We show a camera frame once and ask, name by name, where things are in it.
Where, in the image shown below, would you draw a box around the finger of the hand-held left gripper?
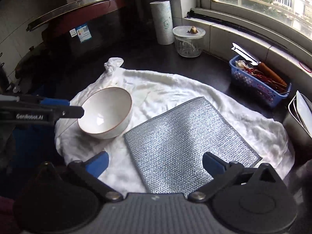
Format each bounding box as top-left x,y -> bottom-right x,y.
0,94 -> 70,108
0,102 -> 85,120

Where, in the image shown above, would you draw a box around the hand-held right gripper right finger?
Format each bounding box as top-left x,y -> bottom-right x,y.
188,152 -> 278,203

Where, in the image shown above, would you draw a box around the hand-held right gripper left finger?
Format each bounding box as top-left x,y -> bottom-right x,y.
34,151 -> 123,203

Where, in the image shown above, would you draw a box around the silver mesh dishcloth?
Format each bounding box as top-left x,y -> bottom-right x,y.
124,97 -> 262,199

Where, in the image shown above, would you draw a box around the white bowl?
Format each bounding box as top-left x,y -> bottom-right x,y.
77,87 -> 133,140

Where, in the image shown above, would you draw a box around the dark pan lid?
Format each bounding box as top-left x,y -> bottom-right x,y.
15,45 -> 49,80

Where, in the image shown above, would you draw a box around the black pot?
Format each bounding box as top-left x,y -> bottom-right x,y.
0,54 -> 11,92

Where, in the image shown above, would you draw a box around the white towel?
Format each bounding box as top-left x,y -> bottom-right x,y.
55,57 -> 293,199

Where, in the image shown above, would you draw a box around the blue plastic basket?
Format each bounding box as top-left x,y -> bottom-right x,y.
229,55 -> 292,108

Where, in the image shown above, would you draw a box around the dark red appliance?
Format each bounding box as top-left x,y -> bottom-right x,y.
41,0 -> 127,59

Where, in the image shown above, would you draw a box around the steel container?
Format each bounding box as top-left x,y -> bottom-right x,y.
283,90 -> 312,149

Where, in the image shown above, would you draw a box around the round metal lid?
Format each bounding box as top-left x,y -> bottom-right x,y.
26,0 -> 118,32

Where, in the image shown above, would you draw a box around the dried red chilies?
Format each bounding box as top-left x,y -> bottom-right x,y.
244,66 -> 290,94

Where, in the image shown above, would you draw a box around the white cutting board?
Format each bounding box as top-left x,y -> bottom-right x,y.
288,91 -> 312,137

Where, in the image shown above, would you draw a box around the glass jar with lid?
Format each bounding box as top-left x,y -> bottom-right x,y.
173,26 -> 206,58

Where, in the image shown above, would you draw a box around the paper towel roll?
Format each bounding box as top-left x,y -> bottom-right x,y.
150,0 -> 174,45

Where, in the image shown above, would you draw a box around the serrated tool with brown handle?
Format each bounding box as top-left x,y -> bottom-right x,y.
231,43 -> 288,86

